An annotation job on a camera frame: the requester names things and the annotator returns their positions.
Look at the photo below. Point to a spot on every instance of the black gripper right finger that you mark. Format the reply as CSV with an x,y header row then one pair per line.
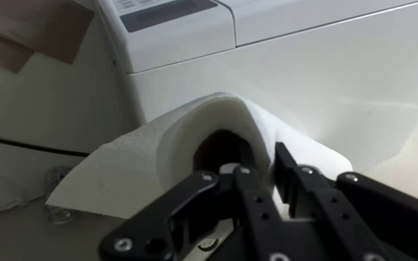
x,y
363,218

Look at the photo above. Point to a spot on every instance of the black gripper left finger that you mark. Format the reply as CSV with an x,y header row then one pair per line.
x,y
170,212

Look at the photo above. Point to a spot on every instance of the white paper towel roll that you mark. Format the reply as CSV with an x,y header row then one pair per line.
x,y
137,164

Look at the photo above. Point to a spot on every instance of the white microwave oven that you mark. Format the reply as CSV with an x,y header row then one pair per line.
x,y
316,73

